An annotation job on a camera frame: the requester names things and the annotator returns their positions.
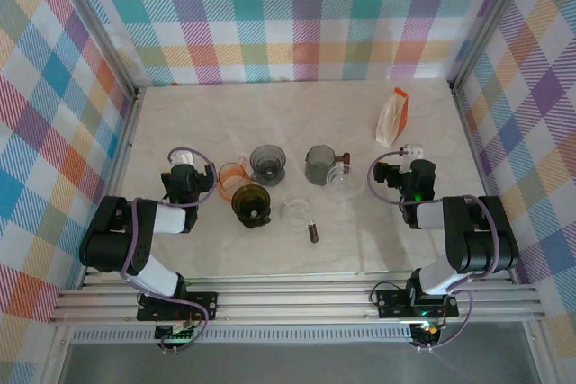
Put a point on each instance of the grey transparent coffee dripper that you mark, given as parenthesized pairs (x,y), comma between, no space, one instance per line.
(267,159)

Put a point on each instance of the right controller circuit board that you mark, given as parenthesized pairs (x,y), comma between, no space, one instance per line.
(425,332)

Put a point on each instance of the olive transparent coffee dripper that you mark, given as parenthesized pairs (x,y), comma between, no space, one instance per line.
(249,199)

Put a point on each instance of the aluminium mounting rail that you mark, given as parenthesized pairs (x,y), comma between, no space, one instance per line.
(292,307)

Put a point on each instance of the coffee filter bag orange top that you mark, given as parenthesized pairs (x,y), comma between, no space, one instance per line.
(390,118)

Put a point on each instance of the left controller circuit board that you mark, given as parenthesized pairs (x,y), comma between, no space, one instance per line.
(175,334)

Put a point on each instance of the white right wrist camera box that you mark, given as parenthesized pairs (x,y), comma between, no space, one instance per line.
(411,151)

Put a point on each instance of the controller circuit board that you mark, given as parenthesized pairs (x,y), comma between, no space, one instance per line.
(175,334)
(425,332)

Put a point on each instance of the aluminium side rail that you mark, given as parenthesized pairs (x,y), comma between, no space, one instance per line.
(477,168)
(121,168)

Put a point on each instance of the clear transparent coffee dripper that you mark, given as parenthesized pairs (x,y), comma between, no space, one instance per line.
(344,181)

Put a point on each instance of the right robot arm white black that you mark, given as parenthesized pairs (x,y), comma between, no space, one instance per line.
(486,240)

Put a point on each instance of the orange transparent coffee server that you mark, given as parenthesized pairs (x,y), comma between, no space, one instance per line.
(229,175)

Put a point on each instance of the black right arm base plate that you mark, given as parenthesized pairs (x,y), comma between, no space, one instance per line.
(391,303)

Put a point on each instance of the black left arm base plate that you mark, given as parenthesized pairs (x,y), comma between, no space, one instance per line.
(198,305)

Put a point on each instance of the aluminium frame post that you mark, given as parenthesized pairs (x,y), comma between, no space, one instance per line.
(492,20)
(104,38)

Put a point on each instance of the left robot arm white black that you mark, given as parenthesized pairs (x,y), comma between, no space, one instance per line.
(108,244)

